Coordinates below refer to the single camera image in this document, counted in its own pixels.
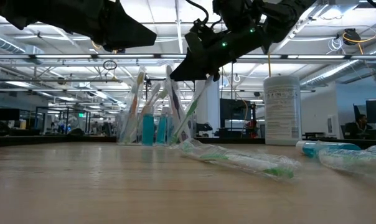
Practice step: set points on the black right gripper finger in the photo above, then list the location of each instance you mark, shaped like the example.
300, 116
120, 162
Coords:
194, 70

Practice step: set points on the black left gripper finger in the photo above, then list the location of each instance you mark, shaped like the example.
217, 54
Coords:
129, 34

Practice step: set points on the green white toothbrush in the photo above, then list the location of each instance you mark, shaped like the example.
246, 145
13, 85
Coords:
237, 158
191, 109
346, 160

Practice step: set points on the pink white toothbrush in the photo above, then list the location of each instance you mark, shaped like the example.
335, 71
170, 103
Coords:
153, 93

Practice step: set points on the blue mouthwash bottle white cap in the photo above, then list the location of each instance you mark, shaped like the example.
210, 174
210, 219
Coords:
161, 130
148, 130
309, 149

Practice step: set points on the orange white toothbrush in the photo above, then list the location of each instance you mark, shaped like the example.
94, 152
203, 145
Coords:
133, 105

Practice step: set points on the clear plastic bag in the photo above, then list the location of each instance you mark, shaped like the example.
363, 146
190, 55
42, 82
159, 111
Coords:
125, 140

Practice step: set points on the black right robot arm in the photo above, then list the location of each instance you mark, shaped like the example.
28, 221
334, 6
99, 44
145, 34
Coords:
284, 15

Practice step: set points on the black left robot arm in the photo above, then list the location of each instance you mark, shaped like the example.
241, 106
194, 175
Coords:
4, 11

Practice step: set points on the black background robot arm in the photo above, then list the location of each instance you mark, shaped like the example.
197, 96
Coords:
202, 127

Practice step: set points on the white building column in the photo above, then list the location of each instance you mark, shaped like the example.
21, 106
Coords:
211, 102

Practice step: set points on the long horizontal overhead beam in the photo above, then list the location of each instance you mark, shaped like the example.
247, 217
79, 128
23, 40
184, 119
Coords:
66, 56

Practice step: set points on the large black screen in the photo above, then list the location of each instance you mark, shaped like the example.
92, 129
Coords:
234, 109

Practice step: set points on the white wipes canister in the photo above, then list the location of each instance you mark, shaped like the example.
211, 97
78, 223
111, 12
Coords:
283, 118

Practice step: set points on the person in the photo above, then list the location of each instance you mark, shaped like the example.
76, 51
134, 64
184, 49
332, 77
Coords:
359, 126

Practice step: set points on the silver ventilation duct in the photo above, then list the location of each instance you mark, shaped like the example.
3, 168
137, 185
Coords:
4, 43
337, 70

